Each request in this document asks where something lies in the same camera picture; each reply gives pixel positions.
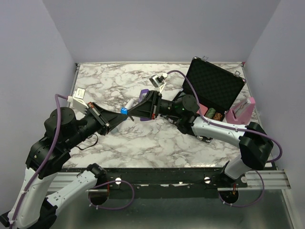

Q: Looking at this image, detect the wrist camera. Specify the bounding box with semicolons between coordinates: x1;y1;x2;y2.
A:
67;87;88;114
149;73;168;93

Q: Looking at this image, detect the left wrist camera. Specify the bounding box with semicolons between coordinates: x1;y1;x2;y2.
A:
67;87;88;114

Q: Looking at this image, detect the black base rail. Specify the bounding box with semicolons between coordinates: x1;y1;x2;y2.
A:
59;167;248;198

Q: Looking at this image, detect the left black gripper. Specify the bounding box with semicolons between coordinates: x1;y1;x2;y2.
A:
65;101;129;150

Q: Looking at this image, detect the black poker chip case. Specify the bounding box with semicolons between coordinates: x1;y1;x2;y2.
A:
164;56;246;144

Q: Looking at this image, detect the pink playing card deck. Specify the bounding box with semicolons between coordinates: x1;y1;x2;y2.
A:
197;104;208;115

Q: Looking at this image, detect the purple metronome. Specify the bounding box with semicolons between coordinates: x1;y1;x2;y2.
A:
139;89;155;122

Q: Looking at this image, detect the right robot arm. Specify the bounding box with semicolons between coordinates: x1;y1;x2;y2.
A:
111;91;274;187

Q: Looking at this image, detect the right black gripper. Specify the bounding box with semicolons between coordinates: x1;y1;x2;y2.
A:
127;91;183;120

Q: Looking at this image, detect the white microphone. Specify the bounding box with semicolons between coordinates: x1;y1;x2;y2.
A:
112;99;134;133

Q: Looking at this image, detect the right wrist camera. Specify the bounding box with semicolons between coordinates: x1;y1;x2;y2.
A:
149;73;168;93

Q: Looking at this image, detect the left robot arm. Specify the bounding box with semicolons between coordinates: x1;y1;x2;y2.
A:
0;103;127;229

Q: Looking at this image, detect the green chip stack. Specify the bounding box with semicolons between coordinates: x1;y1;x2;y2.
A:
205;108;216;119

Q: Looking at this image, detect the pink metronome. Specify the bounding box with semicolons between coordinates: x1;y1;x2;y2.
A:
225;97;255;125

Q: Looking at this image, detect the orange brown chip stack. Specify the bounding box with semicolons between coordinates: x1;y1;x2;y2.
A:
213;113;223;121

